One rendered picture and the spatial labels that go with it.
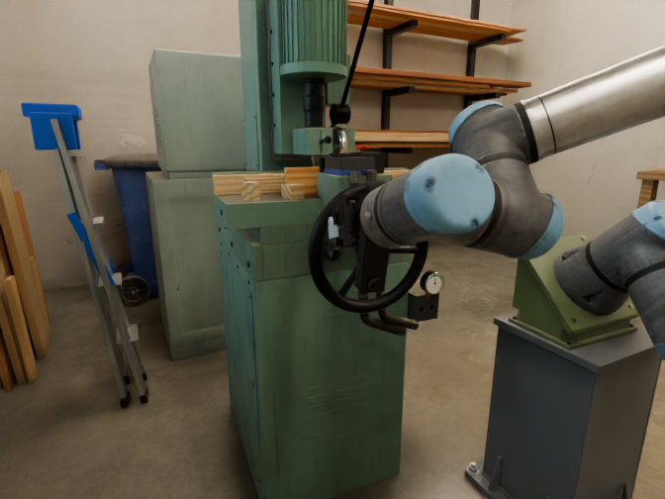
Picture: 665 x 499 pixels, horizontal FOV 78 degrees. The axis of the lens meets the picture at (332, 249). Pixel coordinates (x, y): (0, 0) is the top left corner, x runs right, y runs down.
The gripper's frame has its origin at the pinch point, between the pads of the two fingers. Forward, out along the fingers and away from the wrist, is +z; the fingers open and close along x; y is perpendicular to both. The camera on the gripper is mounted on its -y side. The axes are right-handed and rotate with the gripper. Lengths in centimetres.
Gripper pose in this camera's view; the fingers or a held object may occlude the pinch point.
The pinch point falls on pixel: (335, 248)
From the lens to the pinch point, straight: 78.5
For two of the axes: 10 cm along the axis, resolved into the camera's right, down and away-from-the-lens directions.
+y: -1.3, -9.9, 0.6
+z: -3.7, 1.1, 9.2
